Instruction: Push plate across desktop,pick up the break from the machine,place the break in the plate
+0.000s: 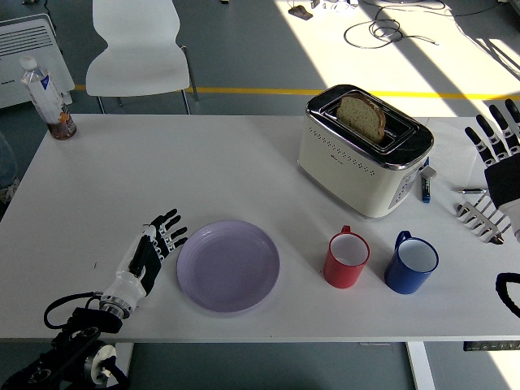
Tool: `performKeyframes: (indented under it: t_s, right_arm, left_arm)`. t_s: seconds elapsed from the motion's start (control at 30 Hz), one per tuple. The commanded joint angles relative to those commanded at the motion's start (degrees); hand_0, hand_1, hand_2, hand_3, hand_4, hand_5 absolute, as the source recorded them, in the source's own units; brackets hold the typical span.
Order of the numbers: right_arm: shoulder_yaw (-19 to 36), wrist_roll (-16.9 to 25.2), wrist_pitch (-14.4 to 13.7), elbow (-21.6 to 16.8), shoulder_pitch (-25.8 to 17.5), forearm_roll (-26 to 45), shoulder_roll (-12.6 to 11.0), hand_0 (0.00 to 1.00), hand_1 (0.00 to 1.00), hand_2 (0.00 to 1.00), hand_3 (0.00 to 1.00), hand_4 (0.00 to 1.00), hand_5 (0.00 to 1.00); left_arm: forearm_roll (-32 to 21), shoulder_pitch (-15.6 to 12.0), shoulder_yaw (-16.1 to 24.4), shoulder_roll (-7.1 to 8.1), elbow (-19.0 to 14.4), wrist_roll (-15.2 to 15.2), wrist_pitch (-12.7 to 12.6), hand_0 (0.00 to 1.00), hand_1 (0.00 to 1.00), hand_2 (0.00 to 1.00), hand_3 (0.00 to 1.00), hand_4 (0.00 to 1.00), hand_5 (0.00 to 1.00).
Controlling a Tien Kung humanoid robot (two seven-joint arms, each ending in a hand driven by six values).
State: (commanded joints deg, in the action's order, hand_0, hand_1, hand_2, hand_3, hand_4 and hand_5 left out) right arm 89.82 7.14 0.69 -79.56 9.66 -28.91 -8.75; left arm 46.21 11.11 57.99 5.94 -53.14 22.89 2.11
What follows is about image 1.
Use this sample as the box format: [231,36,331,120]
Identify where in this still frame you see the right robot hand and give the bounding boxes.
[465,98,520,245]

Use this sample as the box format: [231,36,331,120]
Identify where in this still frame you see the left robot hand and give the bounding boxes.
[102,208,189,310]

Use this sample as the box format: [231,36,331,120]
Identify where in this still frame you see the purple plate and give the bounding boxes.
[175,219,281,314]

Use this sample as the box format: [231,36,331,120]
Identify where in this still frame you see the bread slice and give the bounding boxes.
[336,93,387,144]

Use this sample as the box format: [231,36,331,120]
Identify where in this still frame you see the metal toast rack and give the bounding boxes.
[454,193,513,245]

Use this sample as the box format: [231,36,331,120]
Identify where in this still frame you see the white paper sheet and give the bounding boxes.
[422,117,483,188]

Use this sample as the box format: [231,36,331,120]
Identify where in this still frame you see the blue marker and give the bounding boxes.
[419,157,438,204]

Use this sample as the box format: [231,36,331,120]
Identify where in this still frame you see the white table leg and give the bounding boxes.
[104,343,135,390]
[405,341,436,390]

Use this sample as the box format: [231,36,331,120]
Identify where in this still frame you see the blue mug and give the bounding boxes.
[383,230,440,295]

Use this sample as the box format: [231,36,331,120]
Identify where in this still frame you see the cream toaster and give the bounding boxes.
[297,84,435,219]

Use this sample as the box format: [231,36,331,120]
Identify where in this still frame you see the black table control panel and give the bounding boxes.
[462,340,520,352]

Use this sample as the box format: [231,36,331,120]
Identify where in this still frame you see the red mug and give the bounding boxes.
[323,225,371,290]

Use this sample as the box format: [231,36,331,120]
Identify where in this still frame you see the clear plastic drink bottle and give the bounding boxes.
[19,55,78,141]

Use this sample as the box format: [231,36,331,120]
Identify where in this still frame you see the white chair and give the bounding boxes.
[84,0,200,115]

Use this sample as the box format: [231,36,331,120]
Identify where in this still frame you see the yellow floor tape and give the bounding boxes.
[75,84,520,102]

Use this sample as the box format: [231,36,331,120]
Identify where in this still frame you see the white heater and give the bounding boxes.
[0,13,76,110]

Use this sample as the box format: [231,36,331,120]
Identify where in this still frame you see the black floor cable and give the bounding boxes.
[343,0,448,50]

